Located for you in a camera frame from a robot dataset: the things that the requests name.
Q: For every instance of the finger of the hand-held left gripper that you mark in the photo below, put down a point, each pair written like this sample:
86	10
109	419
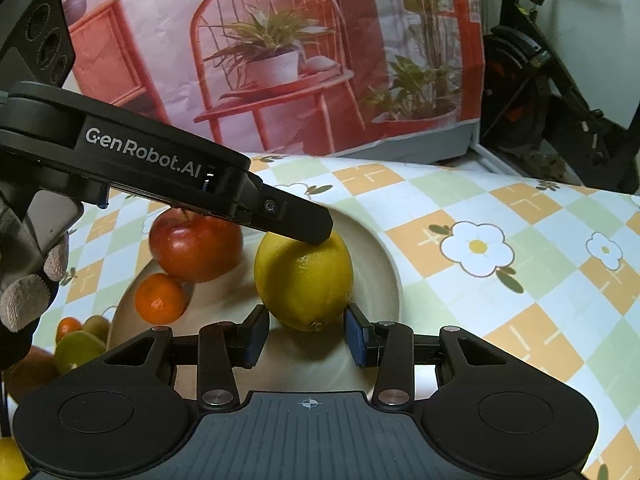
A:
295	220

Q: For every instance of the printed backdrop cloth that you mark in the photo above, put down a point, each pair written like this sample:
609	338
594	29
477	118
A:
165	10

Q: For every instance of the mottled red yellow apple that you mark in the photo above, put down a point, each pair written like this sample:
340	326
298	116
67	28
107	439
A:
27	375

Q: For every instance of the black exercise bike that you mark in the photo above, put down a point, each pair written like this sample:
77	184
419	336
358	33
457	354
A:
520	60

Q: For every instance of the person's left hand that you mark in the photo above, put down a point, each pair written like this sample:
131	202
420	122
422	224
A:
22	300

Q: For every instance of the yellow lemon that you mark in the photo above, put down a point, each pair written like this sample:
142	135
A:
10	460
302	285

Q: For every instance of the checkered flower tablecloth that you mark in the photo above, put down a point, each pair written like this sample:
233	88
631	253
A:
475	310

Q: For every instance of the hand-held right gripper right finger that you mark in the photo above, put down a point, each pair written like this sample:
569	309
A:
355	335

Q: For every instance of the orange tangerine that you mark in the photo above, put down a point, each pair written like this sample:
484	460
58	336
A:
67	329
161	300

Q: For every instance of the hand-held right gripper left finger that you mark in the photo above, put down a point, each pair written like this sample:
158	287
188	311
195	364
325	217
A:
252	342

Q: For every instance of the beige round plate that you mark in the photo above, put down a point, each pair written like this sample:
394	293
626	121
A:
370	270

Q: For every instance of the green round fruit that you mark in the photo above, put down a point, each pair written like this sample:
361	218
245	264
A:
75	355
97	326

